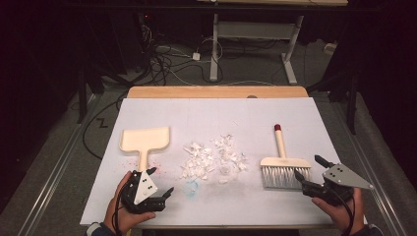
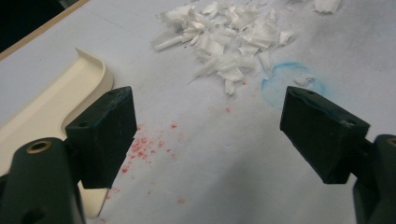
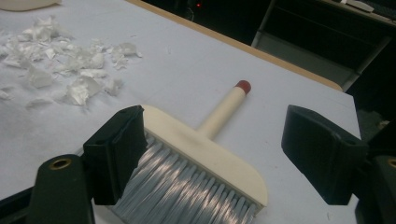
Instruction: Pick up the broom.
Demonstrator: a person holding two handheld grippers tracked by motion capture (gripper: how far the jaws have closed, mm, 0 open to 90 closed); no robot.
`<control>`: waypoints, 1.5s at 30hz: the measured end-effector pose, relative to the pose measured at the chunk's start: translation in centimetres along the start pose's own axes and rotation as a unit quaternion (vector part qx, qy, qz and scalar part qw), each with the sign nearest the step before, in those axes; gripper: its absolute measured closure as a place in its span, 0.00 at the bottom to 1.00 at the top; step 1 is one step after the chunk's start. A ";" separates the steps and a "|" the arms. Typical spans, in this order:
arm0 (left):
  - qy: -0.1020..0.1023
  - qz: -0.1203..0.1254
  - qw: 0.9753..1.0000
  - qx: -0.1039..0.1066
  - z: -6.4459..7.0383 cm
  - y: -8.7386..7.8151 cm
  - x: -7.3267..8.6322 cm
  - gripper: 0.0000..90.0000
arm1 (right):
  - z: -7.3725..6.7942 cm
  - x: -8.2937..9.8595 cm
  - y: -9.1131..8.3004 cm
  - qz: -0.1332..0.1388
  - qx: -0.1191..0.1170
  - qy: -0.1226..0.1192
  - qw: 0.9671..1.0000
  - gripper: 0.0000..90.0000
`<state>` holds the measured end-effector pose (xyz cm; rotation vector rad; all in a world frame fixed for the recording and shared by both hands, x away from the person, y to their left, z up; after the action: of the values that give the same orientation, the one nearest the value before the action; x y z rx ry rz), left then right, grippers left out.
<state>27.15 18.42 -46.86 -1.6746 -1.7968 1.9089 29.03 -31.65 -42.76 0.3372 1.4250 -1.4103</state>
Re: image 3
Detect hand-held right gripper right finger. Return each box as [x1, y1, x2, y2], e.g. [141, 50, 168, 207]
[280, 105, 396, 224]

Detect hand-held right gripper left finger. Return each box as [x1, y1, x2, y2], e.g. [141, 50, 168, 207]
[25, 105, 149, 224]

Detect cream hand brush grey bristles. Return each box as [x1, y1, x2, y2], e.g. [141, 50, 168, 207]
[109, 79, 269, 224]

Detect pile of white paper scraps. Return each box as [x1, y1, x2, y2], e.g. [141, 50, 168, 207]
[0, 15, 144, 108]

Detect grey metal shelf rack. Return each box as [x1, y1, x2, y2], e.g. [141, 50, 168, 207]
[250, 0, 396, 92]

